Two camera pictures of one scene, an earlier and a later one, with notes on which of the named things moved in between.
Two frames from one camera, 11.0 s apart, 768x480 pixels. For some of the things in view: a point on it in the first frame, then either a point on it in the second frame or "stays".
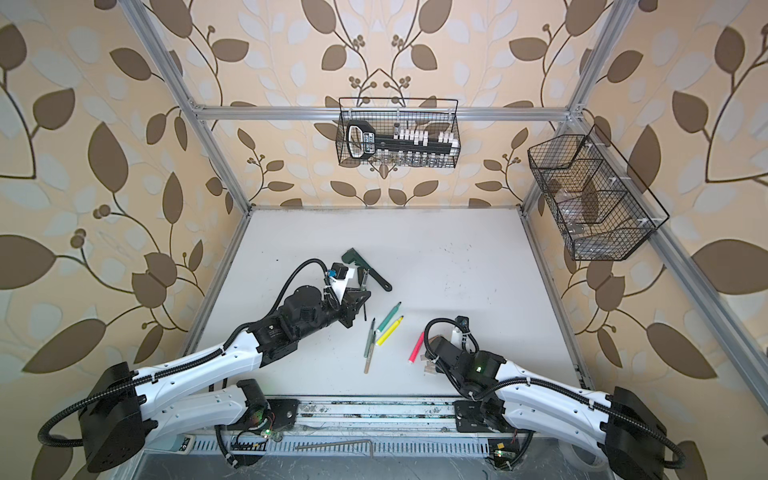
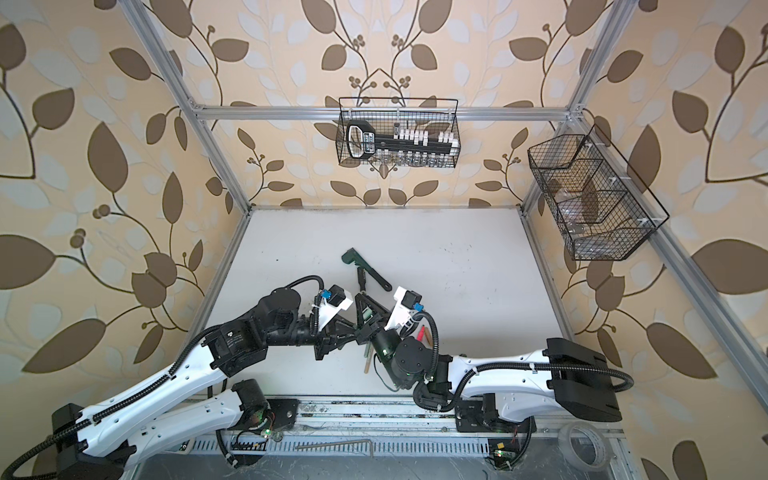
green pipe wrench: x=352 y=257 stays
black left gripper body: x=331 y=313 to x=324 y=335
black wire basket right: x=602 y=208 stays
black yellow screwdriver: x=361 y=273 stays
